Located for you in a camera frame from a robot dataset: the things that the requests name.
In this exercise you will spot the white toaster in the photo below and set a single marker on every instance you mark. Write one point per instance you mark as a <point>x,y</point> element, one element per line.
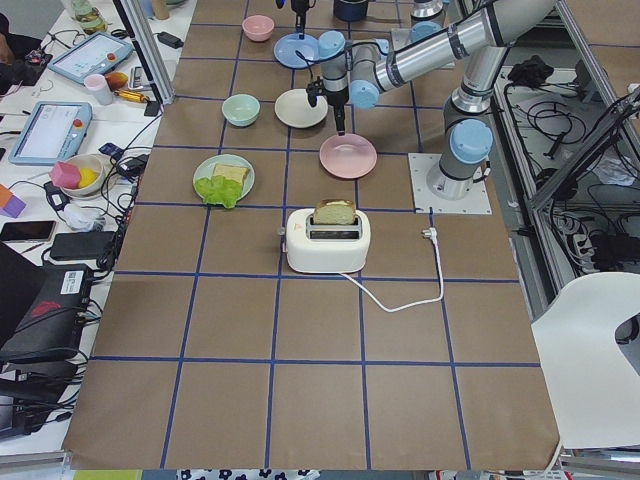
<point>326,249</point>

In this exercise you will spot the bread slice in toaster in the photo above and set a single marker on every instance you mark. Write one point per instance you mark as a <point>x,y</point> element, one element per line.
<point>334,212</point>

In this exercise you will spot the blue teach pendant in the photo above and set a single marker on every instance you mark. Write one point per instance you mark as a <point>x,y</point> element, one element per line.
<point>97,54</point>
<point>53,132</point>

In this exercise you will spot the white cream plate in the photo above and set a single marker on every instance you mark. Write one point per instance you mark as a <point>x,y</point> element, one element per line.
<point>292,108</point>

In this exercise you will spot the black laptop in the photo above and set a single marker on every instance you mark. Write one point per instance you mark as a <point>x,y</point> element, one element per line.
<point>43,309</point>

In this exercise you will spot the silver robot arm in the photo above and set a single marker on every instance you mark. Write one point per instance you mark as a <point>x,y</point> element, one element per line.
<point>360,72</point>
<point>427,17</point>

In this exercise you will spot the blue plate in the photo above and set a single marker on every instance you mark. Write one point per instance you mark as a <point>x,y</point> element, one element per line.
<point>296,52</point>

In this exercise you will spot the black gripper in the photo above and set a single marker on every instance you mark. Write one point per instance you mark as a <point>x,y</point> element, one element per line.
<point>337,99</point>
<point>300,10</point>

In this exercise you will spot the blue teach pendant far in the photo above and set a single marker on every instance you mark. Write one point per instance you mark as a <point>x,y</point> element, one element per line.
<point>97,54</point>

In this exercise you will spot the mint green plate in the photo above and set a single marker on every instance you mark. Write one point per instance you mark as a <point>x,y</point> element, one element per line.
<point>205,169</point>

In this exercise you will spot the green lettuce leaf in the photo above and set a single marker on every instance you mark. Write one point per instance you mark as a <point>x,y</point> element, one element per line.
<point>219,190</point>

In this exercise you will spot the black smartphone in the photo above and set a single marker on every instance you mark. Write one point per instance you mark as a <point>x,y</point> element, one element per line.
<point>28,231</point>

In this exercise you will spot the black power adapter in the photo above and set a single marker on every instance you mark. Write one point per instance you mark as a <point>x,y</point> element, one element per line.
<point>169,40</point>

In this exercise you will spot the blue teach pendant near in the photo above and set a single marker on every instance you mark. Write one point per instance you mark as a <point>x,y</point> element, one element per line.
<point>53,132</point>

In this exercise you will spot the aluminium frame post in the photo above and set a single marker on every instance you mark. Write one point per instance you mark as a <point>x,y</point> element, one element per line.
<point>144,42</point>

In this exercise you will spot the pink bowl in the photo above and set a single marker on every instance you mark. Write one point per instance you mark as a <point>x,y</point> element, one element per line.
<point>258,28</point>

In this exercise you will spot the pink cup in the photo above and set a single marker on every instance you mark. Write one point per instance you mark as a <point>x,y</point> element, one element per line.
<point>98,86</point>

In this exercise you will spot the beige bowl with fruit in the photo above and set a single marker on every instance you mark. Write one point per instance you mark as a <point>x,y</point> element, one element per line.
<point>81,176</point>

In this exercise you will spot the brown bread slice on plate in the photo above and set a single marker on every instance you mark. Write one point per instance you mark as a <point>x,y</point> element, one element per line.
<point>234,173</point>

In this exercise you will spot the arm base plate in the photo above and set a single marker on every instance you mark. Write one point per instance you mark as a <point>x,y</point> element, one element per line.
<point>434,192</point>
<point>400,42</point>

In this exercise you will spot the cardboard tube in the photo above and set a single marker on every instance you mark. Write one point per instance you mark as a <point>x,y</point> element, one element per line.
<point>160,9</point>

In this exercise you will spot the mint green bowl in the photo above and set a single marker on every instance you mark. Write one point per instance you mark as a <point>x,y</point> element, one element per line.
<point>241,110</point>

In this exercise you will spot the white chair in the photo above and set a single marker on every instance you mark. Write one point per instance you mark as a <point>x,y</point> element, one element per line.
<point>593,388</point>

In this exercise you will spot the dark blue saucepan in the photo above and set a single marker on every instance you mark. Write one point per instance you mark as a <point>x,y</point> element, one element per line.
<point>350,10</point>

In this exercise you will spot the purple block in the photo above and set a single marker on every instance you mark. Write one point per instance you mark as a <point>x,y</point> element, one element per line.
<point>10,205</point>

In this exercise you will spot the pink plate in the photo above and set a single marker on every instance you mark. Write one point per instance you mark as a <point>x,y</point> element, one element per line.
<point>350,156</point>

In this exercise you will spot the orange screwdriver tool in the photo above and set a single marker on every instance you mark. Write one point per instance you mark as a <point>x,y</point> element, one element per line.
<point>131,96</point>

